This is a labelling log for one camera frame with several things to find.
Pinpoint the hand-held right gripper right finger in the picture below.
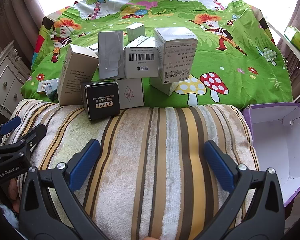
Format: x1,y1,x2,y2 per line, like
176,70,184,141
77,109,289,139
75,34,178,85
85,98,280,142
190,140,287,240

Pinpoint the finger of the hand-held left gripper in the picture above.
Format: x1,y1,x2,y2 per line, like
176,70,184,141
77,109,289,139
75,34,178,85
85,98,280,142
0,124,47,159
0,116,22,145

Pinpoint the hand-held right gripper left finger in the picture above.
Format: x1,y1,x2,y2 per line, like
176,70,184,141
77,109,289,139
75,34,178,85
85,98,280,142
19,138,108,240

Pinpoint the purple cardboard box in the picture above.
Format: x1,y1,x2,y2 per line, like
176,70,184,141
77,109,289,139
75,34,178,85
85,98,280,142
241,102,300,207

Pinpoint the white cube box red print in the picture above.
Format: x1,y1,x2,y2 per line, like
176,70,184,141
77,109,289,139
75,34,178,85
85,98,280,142
114,78,145,110

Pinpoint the person's left hand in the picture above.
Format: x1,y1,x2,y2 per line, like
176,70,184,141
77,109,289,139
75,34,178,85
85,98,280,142
5,177,22,213

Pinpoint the white fluffy clothing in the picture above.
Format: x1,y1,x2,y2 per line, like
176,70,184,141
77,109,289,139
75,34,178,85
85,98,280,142
0,204,19,230

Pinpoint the cream carved dresser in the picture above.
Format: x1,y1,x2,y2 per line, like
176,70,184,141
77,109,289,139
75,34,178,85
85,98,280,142
0,40,34,130

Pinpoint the small blue patterned box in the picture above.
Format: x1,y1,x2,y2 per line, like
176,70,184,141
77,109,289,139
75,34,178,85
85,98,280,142
38,79,59,102

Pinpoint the striped beige towel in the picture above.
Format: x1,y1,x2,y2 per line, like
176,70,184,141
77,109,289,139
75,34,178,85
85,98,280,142
5,99,260,240

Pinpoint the black square box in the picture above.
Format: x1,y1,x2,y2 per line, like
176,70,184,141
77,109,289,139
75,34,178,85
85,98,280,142
81,81,121,121

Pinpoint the large white box silver logo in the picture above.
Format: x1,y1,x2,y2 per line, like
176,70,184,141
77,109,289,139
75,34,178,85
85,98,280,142
57,44,99,106

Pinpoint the plain white carton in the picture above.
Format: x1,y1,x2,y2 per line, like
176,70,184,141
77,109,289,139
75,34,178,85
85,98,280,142
150,76,179,96

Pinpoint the green cartoon printed cloth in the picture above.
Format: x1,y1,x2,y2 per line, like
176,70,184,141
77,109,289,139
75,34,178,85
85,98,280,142
20,0,294,109

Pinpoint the silver grey box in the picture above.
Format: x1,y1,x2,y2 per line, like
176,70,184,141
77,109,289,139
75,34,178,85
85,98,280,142
98,30,126,81

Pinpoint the white box with barcode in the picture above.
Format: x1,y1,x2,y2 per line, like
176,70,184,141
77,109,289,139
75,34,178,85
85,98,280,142
124,36,159,79

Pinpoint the tall white medicine box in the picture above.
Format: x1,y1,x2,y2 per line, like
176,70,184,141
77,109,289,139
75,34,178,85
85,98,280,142
154,27,199,84

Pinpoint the beige curtain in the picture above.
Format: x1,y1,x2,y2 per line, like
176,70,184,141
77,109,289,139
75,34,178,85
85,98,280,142
0,0,47,55

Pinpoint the glossy white cube box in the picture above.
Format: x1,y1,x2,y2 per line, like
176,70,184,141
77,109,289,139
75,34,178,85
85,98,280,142
126,22,145,42

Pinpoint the white side table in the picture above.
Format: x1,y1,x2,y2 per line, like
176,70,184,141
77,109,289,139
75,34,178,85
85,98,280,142
265,20,300,64

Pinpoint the green tissue pack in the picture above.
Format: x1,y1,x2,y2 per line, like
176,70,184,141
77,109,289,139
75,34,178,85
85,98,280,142
284,26,300,55

